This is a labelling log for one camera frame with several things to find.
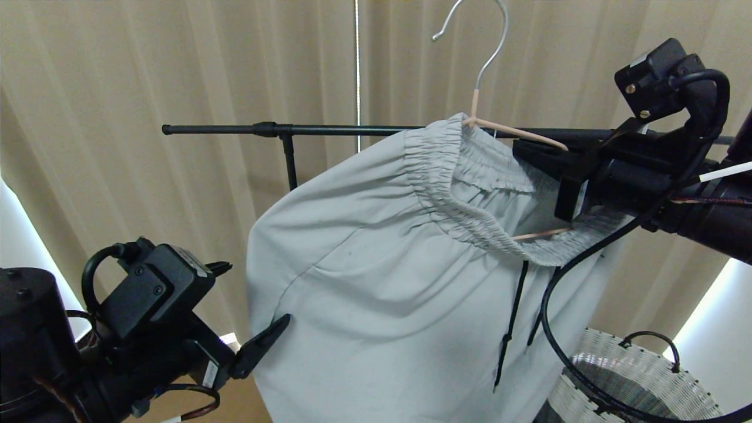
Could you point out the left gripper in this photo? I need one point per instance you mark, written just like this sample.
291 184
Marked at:
170 364

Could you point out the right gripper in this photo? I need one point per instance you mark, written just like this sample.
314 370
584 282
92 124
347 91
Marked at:
634 176

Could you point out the pale grey shorts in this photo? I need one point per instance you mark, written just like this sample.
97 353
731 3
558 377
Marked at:
382 305

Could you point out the pink clothes hanger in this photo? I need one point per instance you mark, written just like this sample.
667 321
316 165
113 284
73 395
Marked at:
474 106

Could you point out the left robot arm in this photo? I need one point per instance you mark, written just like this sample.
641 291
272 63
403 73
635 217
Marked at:
29 329

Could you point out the black clothes rack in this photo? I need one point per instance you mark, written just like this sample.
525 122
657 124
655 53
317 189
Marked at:
329 130

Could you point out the white laundry basket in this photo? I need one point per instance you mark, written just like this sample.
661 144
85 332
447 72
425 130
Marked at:
681 399

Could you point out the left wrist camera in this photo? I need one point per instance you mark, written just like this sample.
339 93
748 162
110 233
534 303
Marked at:
158 288

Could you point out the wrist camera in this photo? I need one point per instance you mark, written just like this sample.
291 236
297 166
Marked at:
655 82
158 288

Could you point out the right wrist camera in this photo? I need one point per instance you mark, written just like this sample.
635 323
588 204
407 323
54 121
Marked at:
655 82

